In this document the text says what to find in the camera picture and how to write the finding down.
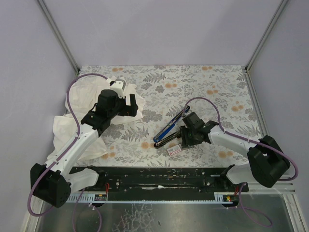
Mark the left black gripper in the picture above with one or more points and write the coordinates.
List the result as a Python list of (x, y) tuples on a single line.
[(129, 109)]

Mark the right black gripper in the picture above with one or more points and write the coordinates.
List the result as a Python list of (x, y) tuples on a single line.
[(182, 136)]

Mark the black stapler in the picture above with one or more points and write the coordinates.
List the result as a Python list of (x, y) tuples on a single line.
[(166, 140)]

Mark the blue stapler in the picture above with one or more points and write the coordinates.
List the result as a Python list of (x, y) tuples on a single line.
[(163, 133)]

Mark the red white staple box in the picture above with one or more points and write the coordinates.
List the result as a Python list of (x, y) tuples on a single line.
[(174, 150)]

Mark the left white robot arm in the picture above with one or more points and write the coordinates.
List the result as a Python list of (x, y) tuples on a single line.
[(52, 182)]

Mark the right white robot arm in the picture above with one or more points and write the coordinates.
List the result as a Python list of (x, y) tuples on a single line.
[(266, 163)]

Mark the floral tablecloth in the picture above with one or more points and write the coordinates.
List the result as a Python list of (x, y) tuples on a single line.
[(217, 93)]

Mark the white cloth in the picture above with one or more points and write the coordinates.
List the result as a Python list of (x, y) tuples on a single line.
[(83, 94)]

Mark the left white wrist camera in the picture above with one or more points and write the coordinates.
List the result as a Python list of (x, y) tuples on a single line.
[(118, 86)]

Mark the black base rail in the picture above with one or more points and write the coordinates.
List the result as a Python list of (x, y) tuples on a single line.
[(162, 180)]

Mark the white slotted cable duct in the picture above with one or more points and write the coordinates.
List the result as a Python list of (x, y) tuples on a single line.
[(147, 197)]

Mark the left aluminium frame post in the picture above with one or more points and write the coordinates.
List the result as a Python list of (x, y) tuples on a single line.
[(58, 35)]

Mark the aluminium frame post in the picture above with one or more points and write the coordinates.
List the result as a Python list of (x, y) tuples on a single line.
[(271, 25), (58, 35)]

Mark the right aluminium frame post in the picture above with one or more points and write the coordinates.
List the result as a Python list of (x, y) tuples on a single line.
[(271, 25)]

